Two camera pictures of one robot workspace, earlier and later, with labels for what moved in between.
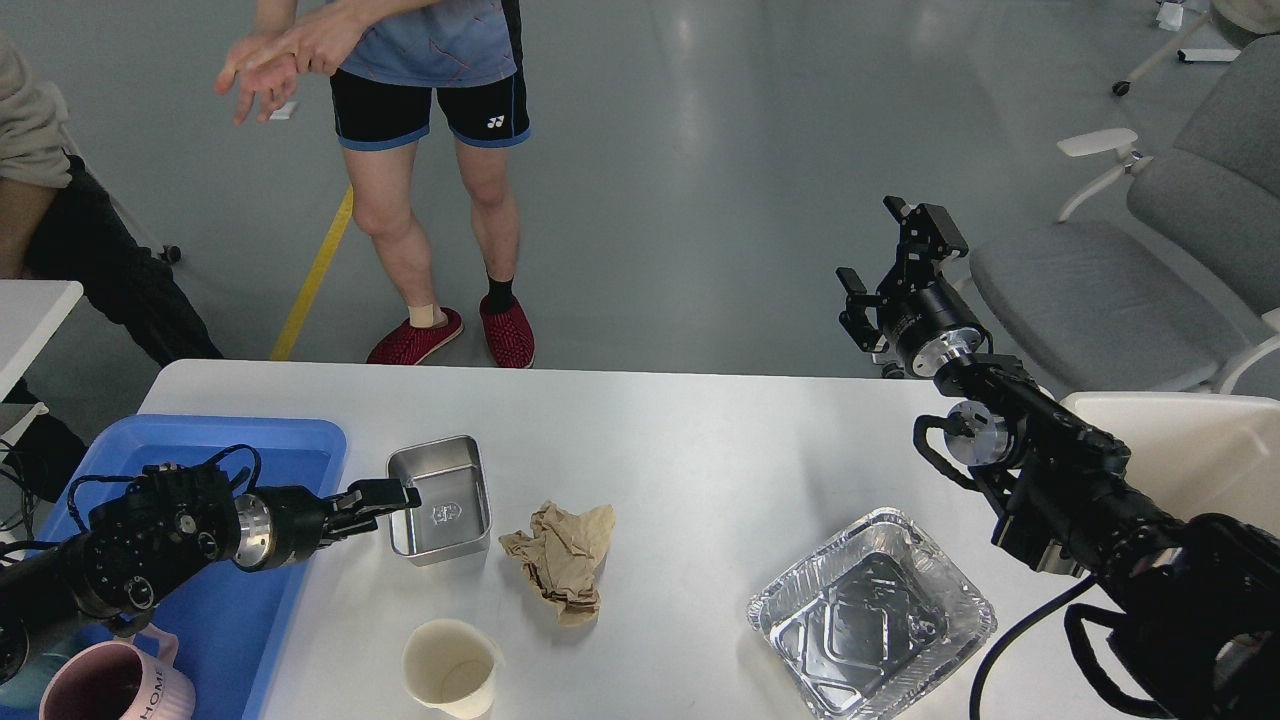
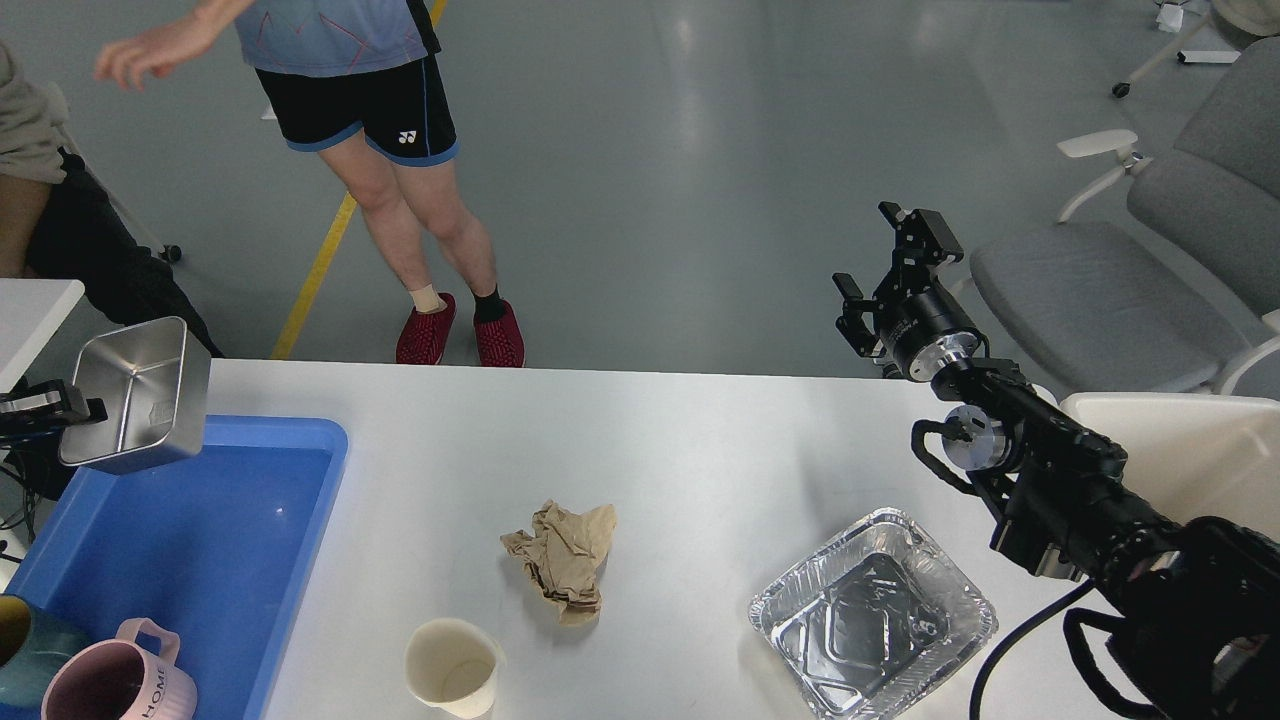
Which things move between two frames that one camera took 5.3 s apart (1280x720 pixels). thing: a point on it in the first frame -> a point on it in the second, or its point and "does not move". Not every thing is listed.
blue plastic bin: (231, 623) does not move
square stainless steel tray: (452, 523) -> (155, 378)
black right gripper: (928, 323) does not move
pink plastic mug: (128, 678) does not move
